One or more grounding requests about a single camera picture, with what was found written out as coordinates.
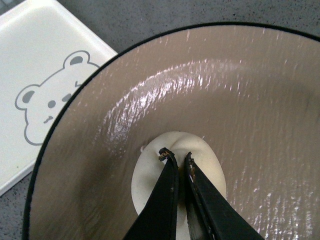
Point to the white bear print tray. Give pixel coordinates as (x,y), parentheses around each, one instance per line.
(46,54)

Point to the white steamed bun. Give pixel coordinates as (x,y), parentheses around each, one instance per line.
(148,169)

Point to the black rimmed tan plate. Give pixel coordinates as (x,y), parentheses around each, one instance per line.
(251,91)

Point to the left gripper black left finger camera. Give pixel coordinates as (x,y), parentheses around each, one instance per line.
(158,219)

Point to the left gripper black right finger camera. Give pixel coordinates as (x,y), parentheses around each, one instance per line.
(209,215)

